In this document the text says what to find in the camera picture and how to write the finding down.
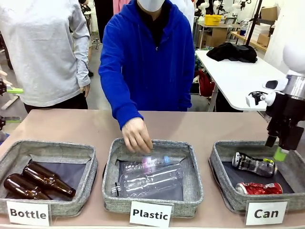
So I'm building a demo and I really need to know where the person in grey sweater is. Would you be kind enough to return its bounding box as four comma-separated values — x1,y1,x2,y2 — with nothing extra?
0,0,92,114

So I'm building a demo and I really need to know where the crushed black drink can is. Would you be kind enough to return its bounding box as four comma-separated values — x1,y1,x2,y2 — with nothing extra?
232,152,278,178

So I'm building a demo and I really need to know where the white face mask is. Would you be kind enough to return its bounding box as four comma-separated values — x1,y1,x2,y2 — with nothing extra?
138,0,165,12

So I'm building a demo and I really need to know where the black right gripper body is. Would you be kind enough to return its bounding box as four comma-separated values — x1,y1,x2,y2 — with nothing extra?
265,94,305,151

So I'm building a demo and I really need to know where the black cloth pile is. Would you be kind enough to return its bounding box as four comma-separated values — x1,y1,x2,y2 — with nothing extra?
206,42,258,64

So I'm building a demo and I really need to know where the dark red bag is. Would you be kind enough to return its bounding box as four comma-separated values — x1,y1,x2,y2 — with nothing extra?
197,70,216,97

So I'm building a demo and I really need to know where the wooden workbench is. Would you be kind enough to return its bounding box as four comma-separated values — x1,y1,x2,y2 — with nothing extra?
196,22,241,50

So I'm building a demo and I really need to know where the blue hoodie person left forearm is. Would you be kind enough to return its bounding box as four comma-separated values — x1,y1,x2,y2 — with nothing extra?
176,71,195,112

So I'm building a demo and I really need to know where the pink hanging cloth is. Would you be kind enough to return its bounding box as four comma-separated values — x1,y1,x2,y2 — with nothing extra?
112,0,131,15

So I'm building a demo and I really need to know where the white side table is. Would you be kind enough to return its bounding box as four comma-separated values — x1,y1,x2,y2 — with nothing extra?
194,49,286,112

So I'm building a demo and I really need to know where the person in blue hoodie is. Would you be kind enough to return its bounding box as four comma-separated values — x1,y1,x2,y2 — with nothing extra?
98,0,195,131

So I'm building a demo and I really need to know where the white Can label sign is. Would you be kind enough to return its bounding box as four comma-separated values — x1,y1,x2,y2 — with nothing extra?
245,201,288,226

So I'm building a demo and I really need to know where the crushed red drink can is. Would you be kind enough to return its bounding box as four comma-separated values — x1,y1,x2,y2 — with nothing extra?
235,182,284,196

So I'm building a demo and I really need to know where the large cardboard box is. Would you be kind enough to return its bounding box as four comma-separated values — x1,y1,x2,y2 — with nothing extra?
261,6,278,21

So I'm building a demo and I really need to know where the white Plastic label sign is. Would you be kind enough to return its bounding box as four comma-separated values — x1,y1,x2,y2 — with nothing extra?
129,200,173,228

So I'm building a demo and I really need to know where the black stand pole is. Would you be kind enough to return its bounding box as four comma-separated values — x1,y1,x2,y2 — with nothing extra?
245,0,263,46

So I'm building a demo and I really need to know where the large clear plastic bottle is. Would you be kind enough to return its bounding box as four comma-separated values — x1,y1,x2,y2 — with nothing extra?
111,164,184,198

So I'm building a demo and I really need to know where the blue hoodie person right forearm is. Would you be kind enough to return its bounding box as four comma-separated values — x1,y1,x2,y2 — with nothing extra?
99,66,145,131

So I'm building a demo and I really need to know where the grey sweater person left hand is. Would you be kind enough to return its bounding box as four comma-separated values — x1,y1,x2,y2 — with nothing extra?
80,83,91,98

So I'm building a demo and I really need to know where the grey fabric basket labelled Bottle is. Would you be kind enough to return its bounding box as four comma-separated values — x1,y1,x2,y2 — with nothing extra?
0,140,99,217

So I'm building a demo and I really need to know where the blue hoodie person right hand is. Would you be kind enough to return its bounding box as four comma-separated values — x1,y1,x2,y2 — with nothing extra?
121,116,153,154

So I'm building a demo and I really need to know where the small cardboard box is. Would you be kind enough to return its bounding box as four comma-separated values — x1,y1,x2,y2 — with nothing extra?
256,32,271,47

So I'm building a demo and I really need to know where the small bottle with blue cap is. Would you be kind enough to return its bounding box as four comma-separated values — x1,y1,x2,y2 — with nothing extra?
140,154,171,173

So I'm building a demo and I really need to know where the grey fabric basket labelled Plastic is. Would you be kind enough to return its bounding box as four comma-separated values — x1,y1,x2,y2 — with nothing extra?
102,137,204,218

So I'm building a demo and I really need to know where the brown glass bottle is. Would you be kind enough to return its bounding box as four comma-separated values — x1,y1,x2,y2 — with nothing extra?
22,163,77,198
3,173,52,200

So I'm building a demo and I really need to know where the yellow plastic crate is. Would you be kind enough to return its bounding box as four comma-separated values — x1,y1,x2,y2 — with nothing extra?
204,14,229,26

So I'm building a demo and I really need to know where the wooden shelf board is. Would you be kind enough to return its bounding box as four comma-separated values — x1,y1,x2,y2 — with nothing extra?
230,31,267,52

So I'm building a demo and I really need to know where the grey sweater person left forearm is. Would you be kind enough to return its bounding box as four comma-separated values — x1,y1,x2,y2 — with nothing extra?
71,42,92,88

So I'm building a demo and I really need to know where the grey fabric basket labelled Can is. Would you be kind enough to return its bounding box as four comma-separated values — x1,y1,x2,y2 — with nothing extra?
208,140,305,213

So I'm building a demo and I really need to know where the white Bottle label sign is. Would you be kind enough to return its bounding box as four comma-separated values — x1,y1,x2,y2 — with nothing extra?
6,200,52,227

